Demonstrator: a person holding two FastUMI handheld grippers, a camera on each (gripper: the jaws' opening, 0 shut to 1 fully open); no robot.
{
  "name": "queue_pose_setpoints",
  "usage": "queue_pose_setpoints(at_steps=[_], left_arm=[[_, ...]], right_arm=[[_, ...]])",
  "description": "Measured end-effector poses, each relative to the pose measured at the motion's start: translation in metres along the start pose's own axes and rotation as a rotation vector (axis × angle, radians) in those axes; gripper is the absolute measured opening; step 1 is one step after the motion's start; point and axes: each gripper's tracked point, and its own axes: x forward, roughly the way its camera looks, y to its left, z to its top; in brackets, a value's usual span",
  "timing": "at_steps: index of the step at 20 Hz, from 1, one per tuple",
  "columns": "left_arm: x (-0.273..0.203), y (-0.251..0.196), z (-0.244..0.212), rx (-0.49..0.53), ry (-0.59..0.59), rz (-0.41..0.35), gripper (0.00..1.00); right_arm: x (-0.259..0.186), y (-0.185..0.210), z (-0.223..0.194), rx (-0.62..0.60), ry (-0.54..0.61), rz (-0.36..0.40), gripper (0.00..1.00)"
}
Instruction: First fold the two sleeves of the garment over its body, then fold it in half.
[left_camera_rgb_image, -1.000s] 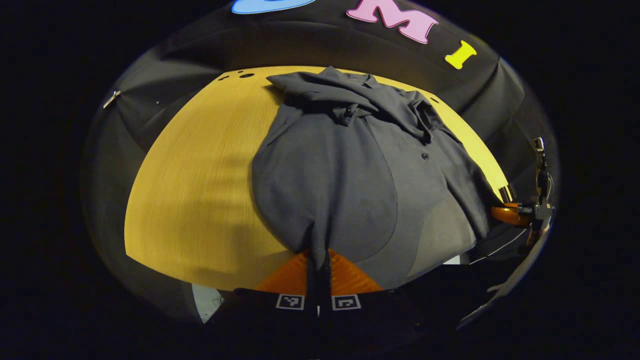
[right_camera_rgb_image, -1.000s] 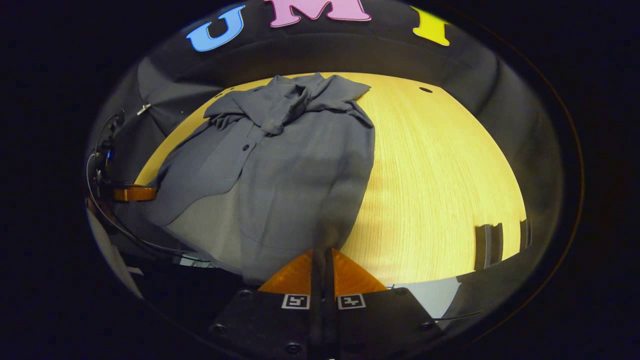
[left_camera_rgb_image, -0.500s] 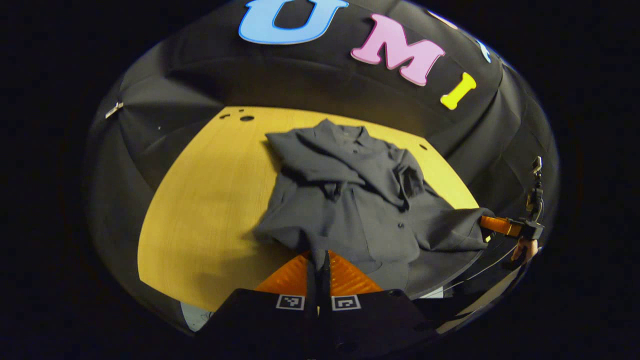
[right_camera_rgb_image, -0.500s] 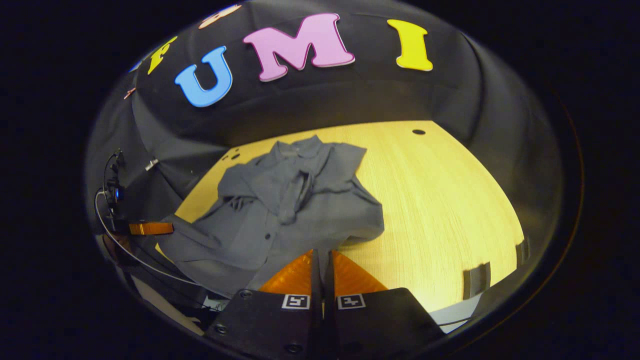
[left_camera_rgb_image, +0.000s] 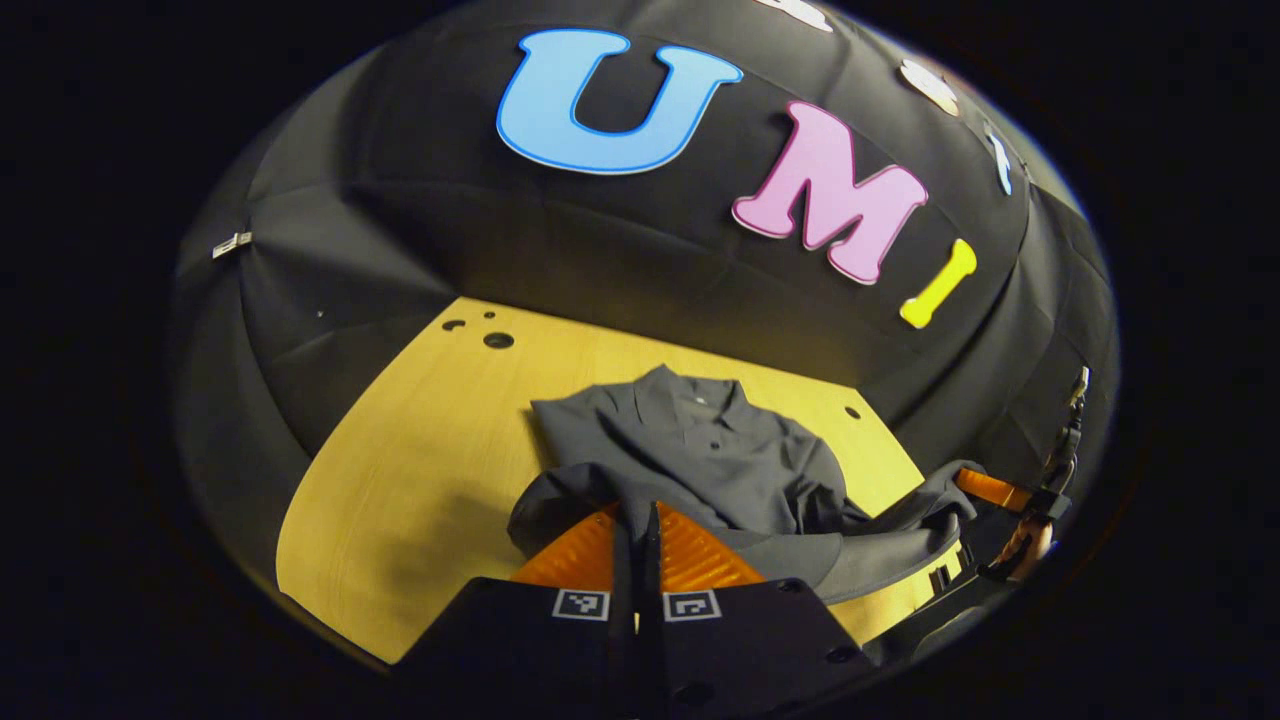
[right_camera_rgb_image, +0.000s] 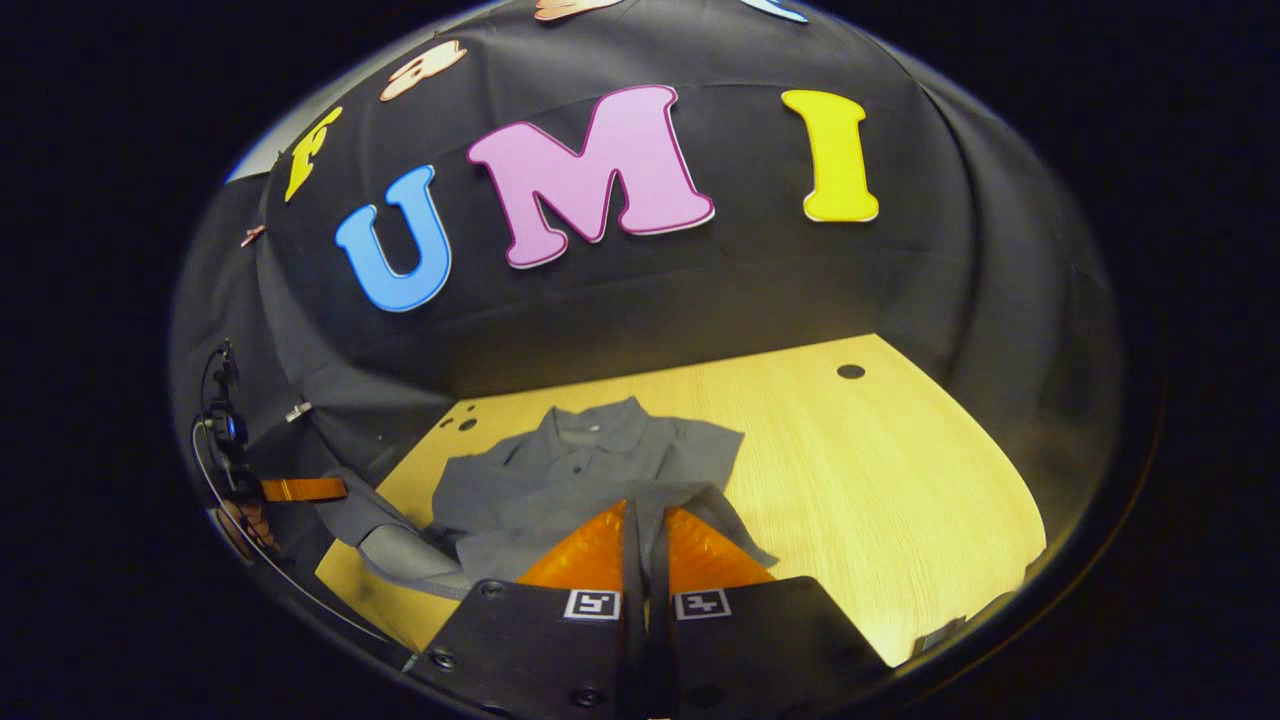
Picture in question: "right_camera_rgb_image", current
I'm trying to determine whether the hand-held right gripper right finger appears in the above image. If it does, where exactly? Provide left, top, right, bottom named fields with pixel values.
left=645, top=505, right=896, bottom=720

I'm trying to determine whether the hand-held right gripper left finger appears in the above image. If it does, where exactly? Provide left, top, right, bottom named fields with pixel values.
left=405, top=498, right=647, bottom=720

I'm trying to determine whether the grey button shirt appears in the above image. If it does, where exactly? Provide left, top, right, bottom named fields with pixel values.
left=315, top=397, right=781, bottom=601

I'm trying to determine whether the black backdrop cloth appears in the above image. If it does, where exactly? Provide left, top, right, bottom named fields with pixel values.
left=170, top=0, right=1121, bottom=561

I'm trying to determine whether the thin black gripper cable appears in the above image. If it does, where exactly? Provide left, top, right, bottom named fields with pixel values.
left=190, top=415, right=401, bottom=646

